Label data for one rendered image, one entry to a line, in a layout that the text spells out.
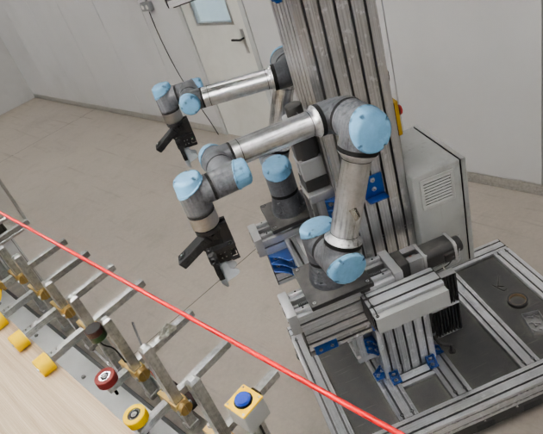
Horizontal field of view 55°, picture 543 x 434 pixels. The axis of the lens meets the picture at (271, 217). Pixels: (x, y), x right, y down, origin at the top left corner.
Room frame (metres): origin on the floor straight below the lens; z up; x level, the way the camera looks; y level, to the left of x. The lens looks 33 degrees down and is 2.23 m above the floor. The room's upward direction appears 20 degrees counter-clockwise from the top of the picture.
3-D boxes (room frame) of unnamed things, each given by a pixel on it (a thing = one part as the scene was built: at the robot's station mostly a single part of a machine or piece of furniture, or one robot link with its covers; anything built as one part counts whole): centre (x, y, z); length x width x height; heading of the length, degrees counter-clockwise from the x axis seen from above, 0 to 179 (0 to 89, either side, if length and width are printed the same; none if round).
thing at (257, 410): (0.84, 0.21, 1.18); 0.07 x 0.07 x 0.08; 37
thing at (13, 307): (2.09, 1.12, 0.95); 0.50 x 0.04 x 0.04; 127
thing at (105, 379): (1.42, 0.77, 0.85); 0.08 x 0.08 x 0.11
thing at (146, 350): (1.24, 0.52, 0.89); 0.04 x 0.04 x 0.48; 37
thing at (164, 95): (2.01, 0.23, 1.62); 0.09 x 0.08 x 0.11; 88
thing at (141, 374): (1.46, 0.68, 0.85); 0.14 x 0.06 x 0.05; 37
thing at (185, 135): (2.01, 0.23, 1.46); 0.09 x 0.08 x 0.12; 95
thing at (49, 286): (1.84, 0.97, 0.87); 0.04 x 0.04 x 0.48; 37
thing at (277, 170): (1.87, -0.09, 1.21); 0.13 x 0.12 x 0.14; 178
